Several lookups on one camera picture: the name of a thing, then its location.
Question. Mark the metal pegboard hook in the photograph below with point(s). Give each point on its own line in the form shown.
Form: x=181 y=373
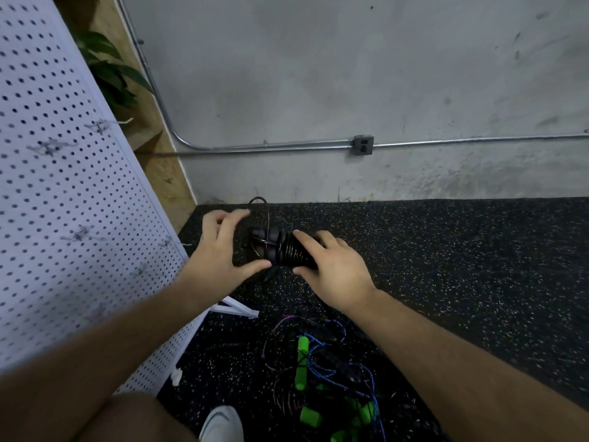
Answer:
x=48 y=147
x=83 y=234
x=99 y=126

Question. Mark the person's left hand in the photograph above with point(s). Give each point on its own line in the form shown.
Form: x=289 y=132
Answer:
x=216 y=262

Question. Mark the person's left leg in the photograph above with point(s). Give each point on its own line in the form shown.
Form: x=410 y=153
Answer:
x=138 y=419

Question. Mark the person's right forearm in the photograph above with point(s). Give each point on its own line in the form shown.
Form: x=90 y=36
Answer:
x=469 y=373

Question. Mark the person's left forearm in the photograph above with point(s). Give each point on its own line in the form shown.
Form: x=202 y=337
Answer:
x=92 y=363

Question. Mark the white pegboard stand foot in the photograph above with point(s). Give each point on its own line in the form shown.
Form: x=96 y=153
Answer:
x=235 y=308

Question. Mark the white left shoe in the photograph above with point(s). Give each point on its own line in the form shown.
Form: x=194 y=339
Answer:
x=223 y=426

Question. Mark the white pegboard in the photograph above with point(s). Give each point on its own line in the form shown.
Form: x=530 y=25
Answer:
x=83 y=198

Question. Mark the grey electrical junction box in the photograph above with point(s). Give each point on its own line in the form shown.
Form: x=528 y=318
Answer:
x=363 y=144

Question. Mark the green potted plant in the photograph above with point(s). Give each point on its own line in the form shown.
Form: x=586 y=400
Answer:
x=110 y=73

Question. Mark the person's right hand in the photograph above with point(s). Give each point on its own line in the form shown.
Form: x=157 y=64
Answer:
x=336 y=271

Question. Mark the metal conduit pipe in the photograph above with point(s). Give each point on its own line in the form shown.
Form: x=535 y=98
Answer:
x=276 y=144

